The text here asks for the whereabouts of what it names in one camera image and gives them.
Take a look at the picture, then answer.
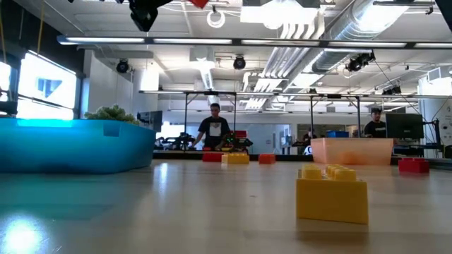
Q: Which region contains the person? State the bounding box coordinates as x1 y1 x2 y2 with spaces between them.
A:
363 107 388 139
192 102 232 151

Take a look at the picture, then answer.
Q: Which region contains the yellow toy brick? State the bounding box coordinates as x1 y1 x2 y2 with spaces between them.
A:
295 163 369 226
221 152 251 165

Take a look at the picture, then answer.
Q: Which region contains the white cable ring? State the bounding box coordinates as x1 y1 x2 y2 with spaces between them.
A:
206 8 227 29

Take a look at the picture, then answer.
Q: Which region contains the green artificial potted plant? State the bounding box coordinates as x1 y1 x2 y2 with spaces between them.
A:
83 104 141 125

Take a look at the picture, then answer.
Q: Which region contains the yellow hanging strap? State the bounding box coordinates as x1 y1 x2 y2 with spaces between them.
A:
36 0 46 54

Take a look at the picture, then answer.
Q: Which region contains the black metal frame stand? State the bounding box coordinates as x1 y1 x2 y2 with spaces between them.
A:
183 90 238 153
309 94 362 139

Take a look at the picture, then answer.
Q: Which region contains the black ceiling camera cluster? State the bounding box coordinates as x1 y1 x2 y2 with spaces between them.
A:
344 51 377 73

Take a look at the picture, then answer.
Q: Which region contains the long ceiling light bar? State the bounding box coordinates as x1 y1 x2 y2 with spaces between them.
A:
56 34 452 50

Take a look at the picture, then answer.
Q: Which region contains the blue plastic bin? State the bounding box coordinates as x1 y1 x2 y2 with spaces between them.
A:
0 117 157 175

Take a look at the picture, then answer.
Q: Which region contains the translucent orange plastic bin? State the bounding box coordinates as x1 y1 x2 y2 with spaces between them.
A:
310 137 394 166

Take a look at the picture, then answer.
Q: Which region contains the black computer monitor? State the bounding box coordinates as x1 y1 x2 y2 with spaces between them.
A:
384 112 424 140
136 110 164 133

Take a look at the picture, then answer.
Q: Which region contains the silver ventilation duct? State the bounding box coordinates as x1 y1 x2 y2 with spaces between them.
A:
310 0 410 73

